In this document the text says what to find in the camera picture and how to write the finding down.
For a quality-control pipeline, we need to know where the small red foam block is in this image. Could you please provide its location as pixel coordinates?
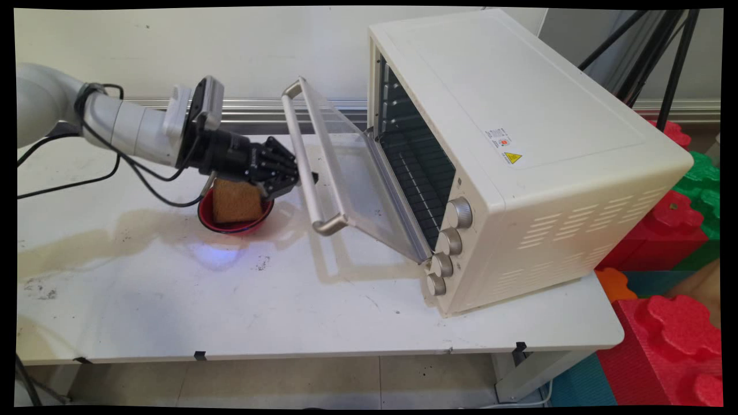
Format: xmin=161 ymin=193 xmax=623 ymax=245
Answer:
xmin=646 ymin=119 xmax=692 ymax=150

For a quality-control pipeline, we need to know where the green foam block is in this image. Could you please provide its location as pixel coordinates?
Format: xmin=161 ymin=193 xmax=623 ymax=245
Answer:
xmin=672 ymin=151 xmax=721 ymax=242

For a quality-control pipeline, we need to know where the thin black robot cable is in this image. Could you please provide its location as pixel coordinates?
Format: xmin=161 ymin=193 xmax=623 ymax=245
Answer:
xmin=75 ymin=83 xmax=206 ymax=208

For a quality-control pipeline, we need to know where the red bowl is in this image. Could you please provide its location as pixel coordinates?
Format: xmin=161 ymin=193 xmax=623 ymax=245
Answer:
xmin=197 ymin=186 xmax=275 ymax=235

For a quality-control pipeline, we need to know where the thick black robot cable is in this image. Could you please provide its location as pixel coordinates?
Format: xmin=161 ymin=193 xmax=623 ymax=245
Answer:
xmin=17 ymin=133 xmax=123 ymax=200

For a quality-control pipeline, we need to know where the large red foam block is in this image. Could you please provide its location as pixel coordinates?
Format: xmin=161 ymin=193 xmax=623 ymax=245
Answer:
xmin=597 ymin=295 xmax=723 ymax=407

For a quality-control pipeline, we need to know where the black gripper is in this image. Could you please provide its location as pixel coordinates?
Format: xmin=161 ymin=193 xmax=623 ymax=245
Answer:
xmin=182 ymin=127 xmax=319 ymax=200

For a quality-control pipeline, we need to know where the white table leg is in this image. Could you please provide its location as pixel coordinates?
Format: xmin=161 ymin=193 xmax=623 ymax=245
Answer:
xmin=491 ymin=348 xmax=596 ymax=404

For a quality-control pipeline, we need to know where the brown bread slice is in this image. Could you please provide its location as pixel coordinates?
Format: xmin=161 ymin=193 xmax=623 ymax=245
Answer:
xmin=212 ymin=178 xmax=265 ymax=224

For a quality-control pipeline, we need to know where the teal foam floor mat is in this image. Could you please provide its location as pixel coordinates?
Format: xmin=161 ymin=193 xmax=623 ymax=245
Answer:
xmin=548 ymin=353 xmax=617 ymax=407

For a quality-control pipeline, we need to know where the orange foam block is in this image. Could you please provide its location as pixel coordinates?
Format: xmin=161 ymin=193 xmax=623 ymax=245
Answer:
xmin=595 ymin=268 xmax=638 ymax=304

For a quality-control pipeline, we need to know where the aluminium wall rail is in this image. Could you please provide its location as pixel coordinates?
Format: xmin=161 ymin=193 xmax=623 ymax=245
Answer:
xmin=124 ymin=98 xmax=721 ymax=125

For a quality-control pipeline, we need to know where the dark oven wire rack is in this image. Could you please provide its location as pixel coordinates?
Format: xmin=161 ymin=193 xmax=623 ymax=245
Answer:
xmin=378 ymin=128 xmax=457 ymax=250

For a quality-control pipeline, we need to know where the cream toaster oven body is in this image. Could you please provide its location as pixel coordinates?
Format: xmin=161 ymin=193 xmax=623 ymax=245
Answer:
xmin=367 ymin=9 xmax=694 ymax=318

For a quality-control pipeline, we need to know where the large silver oven knob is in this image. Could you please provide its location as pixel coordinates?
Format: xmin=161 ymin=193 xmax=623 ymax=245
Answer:
xmin=445 ymin=197 xmax=474 ymax=230

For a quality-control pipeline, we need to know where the black tripod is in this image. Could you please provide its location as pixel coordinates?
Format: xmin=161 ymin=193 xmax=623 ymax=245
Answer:
xmin=579 ymin=9 xmax=702 ymax=133

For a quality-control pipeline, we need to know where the glass oven door with handle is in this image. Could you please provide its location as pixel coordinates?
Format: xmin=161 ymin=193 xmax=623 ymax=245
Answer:
xmin=281 ymin=77 xmax=434 ymax=267

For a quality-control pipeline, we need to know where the teal foam block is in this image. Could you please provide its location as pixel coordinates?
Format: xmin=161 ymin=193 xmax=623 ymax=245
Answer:
xmin=623 ymin=270 xmax=688 ymax=298

